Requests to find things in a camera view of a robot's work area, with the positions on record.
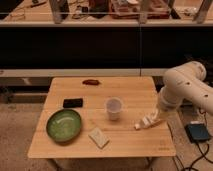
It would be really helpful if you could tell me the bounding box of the black cable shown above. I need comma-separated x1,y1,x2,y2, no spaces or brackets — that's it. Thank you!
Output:
168,107,213,171

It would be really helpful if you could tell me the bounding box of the white plastic bottle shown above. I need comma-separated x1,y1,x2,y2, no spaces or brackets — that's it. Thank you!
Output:
134,114,163,130

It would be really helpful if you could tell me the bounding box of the green bowl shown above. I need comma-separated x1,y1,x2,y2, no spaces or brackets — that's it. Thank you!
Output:
46,109,82,143

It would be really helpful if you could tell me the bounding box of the wooden folding table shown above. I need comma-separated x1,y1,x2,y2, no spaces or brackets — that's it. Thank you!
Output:
28,77,176,159

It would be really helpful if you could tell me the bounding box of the background shelf bench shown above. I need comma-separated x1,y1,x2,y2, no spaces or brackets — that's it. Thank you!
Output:
0,0,213,27

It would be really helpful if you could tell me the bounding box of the white sponge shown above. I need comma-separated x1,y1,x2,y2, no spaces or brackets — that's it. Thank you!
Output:
89,127,109,149

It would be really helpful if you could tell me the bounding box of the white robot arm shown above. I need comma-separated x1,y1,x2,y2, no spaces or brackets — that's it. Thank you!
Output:
149,61,213,122

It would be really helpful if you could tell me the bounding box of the black foot pedal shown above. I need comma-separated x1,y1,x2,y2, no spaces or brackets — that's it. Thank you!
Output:
185,124,211,143

